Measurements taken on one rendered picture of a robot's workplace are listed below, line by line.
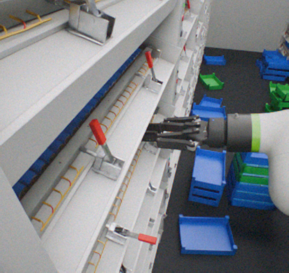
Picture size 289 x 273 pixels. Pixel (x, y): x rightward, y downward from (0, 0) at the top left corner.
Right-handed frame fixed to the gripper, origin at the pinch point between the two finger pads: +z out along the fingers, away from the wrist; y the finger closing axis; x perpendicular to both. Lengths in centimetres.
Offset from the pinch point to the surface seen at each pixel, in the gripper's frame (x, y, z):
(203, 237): -99, 29, -9
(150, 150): -5.6, -1.0, -0.6
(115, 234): -4.0, -27.6, -0.7
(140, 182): -6.5, -12.2, -0.7
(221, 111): -91, 156, -16
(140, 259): -44.8, -14.1, 6.8
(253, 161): -62, 56, -35
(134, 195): -6.3, -16.5, -0.3
